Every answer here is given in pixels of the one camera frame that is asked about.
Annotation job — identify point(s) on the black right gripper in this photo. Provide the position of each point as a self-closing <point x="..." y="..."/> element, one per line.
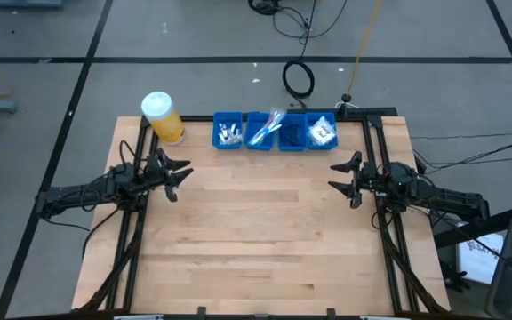
<point x="373" y="180"/>

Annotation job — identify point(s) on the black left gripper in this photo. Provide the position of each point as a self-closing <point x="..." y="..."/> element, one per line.
<point x="156" y="175"/>

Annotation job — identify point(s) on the bagged white cotton swabs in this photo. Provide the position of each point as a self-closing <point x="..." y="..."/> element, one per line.
<point x="322" y="131"/>

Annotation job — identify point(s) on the silver nail clipper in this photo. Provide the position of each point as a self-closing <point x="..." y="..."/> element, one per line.
<point x="233" y="130"/>
<point x="234" y="141"/>
<point x="227" y="130"/>
<point x="225" y="140"/>
<point x="221" y="132"/>
<point x="238" y="133"/>

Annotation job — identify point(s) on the bagged metal whisks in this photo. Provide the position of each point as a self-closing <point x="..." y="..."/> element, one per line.
<point x="229" y="137"/>

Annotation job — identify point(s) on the dark blue disposable razor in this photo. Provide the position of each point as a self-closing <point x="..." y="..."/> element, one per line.
<point x="288" y="131"/>
<point x="292" y="139"/>
<point x="297" y="130"/>
<point x="293" y="134"/>

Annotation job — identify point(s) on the light blue bagged toothbrush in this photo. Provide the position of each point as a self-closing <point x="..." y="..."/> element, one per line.
<point x="270" y="126"/>

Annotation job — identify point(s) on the blue white bagged toothbrush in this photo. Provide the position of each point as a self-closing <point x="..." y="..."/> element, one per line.
<point x="265" y="134"/>

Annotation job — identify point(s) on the red white bagged toothbrush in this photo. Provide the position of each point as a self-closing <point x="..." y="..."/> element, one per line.
<point x="271" y="121"/>

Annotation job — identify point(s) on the teal white bagged toothbrush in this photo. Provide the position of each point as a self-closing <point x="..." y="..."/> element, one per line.
<point x="262" y="129"/>

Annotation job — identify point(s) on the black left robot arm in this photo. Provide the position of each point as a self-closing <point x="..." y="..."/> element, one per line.
<point x="82" y="195"/>

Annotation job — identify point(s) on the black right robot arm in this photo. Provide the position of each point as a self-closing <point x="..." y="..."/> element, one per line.
<point x="442" y="197"/>

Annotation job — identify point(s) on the blue plastic bin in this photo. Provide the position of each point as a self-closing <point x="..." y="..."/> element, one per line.
<point x="249" y="120"/>
<point x="311" y="146"/>
<point x="292" y="148"/>
<point x="215" y="133"/>

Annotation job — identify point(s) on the yellow wipes canister white lid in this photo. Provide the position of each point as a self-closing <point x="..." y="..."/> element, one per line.
<point x="165" y="120"/>

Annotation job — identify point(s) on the black table clamp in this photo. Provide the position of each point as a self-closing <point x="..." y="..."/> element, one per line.
<point x="331" y="313"/>
<point x="202" y="312"/>

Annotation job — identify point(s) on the black metal beam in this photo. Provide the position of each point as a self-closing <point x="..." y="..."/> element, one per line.
<point x="474" y="231"/>

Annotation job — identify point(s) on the white printed sign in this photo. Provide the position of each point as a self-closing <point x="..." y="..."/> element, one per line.
<point x="478" y="266"/>

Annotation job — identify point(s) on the black aluminium table frame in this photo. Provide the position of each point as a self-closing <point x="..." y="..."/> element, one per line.
<point x="198" y="118"/>

